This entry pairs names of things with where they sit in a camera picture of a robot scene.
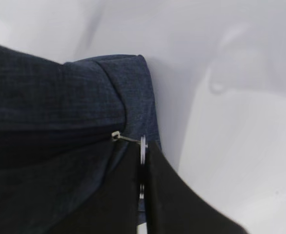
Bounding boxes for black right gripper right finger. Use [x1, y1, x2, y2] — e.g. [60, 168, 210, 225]
[144, 142, 247, 234]

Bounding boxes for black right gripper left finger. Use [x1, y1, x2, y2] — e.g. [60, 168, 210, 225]
[50, 143, 140, 234]

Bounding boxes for navy blue insulated lunch bag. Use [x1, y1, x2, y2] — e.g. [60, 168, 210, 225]
[0, 46, 160, 234]

